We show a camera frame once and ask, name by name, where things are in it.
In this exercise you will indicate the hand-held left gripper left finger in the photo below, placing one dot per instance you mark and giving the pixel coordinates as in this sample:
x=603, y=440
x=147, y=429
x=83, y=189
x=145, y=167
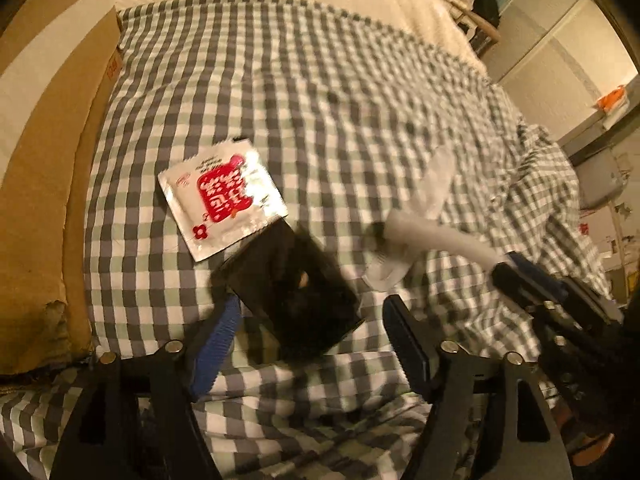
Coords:
x=215, y=345

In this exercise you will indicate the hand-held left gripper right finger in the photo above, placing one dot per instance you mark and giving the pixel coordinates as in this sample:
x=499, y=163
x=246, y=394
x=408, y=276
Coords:
x=407, y=340

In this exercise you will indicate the brown cardboard box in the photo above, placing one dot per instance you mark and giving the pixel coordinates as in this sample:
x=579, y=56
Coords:
x=45, y=185

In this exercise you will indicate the grey checked blanket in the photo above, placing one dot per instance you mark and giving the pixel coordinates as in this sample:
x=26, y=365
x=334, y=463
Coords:
x=325, y=110

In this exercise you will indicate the white plastic item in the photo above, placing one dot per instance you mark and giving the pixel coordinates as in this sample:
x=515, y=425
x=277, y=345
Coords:
x=415, y=240

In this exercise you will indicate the red and white packet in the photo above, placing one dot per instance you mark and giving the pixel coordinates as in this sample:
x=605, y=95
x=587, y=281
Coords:
x=220, y=195

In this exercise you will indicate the black box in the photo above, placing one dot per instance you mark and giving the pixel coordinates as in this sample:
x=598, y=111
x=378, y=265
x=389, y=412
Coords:
x=295, y=300

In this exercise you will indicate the orange and white bag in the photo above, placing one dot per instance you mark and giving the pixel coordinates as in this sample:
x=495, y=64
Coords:
x=612, y=99

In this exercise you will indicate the white louvred wardrobe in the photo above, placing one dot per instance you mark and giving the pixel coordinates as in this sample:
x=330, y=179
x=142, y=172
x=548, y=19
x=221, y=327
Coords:
x=555, y=45

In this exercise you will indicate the black bag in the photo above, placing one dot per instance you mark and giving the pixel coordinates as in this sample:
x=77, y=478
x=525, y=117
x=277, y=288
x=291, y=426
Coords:
x=487, y=7

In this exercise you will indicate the person's right hand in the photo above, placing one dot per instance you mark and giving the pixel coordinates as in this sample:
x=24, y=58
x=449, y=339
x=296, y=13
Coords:
x=590, y=442

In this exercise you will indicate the wooden chair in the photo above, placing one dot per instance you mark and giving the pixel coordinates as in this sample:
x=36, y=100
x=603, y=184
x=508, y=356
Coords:
x=480, y=27

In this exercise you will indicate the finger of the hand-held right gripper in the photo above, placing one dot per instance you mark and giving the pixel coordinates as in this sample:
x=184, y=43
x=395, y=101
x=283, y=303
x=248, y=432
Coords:
x=545, y=272
x=520, y=285

